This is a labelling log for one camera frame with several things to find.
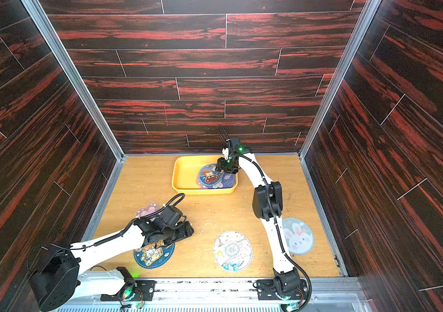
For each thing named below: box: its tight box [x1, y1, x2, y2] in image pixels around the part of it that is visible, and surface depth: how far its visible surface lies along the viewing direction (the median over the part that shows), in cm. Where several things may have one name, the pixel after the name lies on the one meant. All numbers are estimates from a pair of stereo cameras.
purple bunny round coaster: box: [221, 172, 236, 188], surface depth 107 cm
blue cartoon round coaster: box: [196, 163, 225, 190], surface depth 107 cm
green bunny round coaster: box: [282, 217, 316, 256], surface depth 90 cm
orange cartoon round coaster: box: [133, 239, 175, 270], surface depth 84 cm
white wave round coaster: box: [212, 230, 253, 273], surface depth 86 cm
